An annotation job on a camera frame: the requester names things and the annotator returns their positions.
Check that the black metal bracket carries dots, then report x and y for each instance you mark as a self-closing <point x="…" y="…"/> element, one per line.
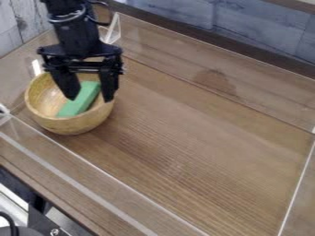
<point x="41" y="221"/>

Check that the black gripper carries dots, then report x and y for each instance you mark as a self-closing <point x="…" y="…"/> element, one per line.
<point x="81" y="52"/>

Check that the green rectangular block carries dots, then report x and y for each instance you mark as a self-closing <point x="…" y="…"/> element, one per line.
<point x="74" y="107"/>

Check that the wooden bowl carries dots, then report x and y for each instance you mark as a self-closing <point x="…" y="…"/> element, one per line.
<point x="45" y="101"/>

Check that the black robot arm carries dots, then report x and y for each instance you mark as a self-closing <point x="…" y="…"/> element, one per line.
<point x="73" y="6"/>

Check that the clear acrylic corner bracket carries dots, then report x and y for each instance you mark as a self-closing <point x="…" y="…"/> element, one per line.
<point x="110" y="34"/>

